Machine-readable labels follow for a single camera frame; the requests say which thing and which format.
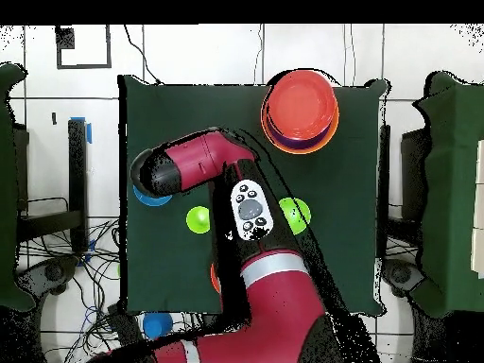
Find green covered side table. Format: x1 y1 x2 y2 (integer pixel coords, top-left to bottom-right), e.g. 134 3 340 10
413 71 484 319
0 61 37 313

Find black floor cable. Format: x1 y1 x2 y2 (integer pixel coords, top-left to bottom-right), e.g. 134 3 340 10
123 24 164 86

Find white boxes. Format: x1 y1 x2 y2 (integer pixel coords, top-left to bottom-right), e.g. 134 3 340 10
470 139 484 279

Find black metal stand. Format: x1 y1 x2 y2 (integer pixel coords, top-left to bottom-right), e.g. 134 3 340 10
16 117 93 254

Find cable tangle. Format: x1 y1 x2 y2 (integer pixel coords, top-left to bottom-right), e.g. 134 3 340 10
18 218 205 363

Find black power adapter box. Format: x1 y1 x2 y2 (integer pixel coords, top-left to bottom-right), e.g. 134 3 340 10
107 303 147 349

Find red plastic bowl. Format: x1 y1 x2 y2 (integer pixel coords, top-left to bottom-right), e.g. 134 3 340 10
210 262 221 295
266 69 338 140

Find green plastic cup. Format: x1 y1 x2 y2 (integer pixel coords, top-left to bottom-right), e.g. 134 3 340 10
185 205 212 234

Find purple plastic bowl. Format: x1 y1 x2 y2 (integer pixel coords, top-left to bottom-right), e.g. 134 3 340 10
268 120 336 151

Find green plastic bowl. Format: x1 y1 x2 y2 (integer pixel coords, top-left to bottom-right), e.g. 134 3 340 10
278 197 312 236

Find dark green tablecloth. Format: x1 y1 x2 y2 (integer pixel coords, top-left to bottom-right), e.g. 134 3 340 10
116 74 390 317

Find small blue plastic bowl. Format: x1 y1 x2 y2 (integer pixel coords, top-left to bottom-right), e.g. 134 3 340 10
132 184 174 208

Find black office chair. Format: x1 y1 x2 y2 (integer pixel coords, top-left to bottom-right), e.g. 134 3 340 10
18 255 80 300
381 258 424 298

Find blue plastic cup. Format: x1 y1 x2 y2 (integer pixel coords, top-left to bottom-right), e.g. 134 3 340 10
142 312 174 340

